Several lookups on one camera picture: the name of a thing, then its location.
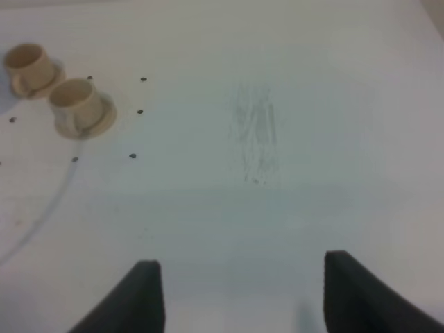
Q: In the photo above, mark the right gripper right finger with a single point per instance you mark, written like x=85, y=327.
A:
x=355, y=300

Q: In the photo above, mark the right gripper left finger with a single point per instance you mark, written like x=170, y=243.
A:
x=136, y=304

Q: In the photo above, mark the beige front teacup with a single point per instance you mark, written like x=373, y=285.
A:
x=76, y=105

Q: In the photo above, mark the beige teacup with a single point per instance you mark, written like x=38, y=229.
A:
x=76, y=105
x=29, y=68

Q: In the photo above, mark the beige rear teacup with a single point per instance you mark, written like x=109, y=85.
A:
x=29, y=68

